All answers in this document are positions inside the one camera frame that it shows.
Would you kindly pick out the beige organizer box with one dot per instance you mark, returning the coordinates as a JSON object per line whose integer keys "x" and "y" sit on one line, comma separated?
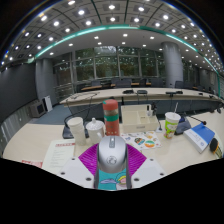
{"x": 138, "y": 126}

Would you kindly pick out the grey box monitor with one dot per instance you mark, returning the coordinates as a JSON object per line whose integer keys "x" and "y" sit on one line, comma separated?
{"x": 37, "y": 109}

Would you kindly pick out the black gooseneck desk microphone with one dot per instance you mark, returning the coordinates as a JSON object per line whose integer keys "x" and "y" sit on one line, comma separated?
{"x": 182, "y": 126}
{"x": 66, "y": 133}

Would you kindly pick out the green-print paper cup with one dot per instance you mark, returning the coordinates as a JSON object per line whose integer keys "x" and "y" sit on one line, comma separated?
{"x": 171, "y": 126}

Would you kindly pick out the red thermos bottle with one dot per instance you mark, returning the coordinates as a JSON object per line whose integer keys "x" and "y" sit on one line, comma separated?
{"x": 111, "y": 123}

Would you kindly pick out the colourful sticker sheet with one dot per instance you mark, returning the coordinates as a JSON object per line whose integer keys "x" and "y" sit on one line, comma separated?
{"x": 143, "y": 140}

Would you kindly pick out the black-and-yellow tool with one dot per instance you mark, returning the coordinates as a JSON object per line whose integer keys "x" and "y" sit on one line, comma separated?
{"x": 215, "y": 145}

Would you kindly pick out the stack of white paper cups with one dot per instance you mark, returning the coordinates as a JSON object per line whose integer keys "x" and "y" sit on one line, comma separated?
{"x": 77, "y": 131}

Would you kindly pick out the long curved conference desk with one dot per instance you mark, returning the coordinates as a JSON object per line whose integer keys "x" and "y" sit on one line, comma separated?
{"x": 110, "y": 95}

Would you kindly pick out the row of dark chairs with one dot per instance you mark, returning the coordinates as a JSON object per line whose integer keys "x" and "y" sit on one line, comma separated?
{"x": 126, "y": 81}

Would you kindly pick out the white lidded mug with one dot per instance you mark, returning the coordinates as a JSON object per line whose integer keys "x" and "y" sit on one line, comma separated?
{"x": 94, "y": 131}

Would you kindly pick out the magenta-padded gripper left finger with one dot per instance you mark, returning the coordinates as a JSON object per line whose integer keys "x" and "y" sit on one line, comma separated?
{"x": 75, "y": 170}

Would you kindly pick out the blue-and-white book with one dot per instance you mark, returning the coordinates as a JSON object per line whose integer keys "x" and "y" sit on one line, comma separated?
{"x": 200, "y": 135}

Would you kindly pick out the round teal cartoon mouse pad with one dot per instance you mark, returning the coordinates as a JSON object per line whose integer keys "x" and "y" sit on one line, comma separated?
{"x": 111, "y": 181}

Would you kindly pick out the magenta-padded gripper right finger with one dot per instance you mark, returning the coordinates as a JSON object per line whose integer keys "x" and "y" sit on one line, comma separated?
{"x": 148, "y": 170}

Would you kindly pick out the cream paper document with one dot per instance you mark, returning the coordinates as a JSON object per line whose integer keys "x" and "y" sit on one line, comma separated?
{"x": 60, "y": 155}

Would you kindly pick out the white leaning panel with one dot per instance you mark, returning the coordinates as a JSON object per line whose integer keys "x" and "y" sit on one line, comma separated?
{"x": 48, "y": 103}

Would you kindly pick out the group of ceiling lights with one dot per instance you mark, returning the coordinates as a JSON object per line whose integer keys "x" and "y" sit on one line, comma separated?
{"x": 111, "y": 6}

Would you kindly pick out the silver computer mouse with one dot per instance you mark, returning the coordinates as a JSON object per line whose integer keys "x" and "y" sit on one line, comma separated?
{"x": 111, "y": 153}

